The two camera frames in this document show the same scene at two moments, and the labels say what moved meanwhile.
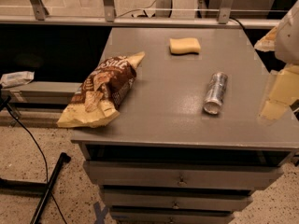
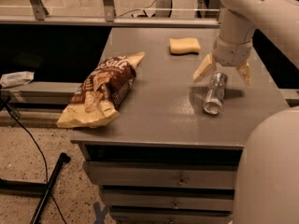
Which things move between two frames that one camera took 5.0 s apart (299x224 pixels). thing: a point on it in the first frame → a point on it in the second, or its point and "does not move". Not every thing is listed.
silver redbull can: x=214 y=98 does not move
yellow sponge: x=184 y=46 does not move
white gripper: x=288 y=37 → x=232 y=54
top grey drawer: x=179 y=175 does not move
